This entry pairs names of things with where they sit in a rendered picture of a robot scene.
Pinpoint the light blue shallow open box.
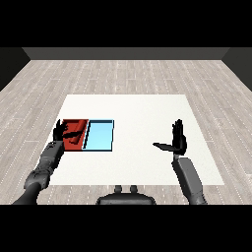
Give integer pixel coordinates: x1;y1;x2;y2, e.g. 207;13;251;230
81;119;115;153

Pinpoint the red shallow open box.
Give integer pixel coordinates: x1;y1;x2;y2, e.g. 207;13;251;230
60;118;90;152

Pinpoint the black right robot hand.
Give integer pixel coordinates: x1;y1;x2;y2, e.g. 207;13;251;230
153;118;188;157

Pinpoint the dark grey robot body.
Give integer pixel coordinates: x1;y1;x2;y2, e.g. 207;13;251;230
95;185;157;206

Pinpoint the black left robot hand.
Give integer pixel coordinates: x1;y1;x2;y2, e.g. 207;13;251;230
52;119;84;143

